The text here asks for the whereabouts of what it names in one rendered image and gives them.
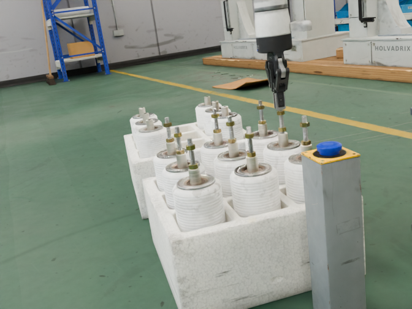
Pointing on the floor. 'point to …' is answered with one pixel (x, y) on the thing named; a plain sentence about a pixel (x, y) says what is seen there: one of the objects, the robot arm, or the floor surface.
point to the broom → (47, 52)
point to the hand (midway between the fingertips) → (279, 100)
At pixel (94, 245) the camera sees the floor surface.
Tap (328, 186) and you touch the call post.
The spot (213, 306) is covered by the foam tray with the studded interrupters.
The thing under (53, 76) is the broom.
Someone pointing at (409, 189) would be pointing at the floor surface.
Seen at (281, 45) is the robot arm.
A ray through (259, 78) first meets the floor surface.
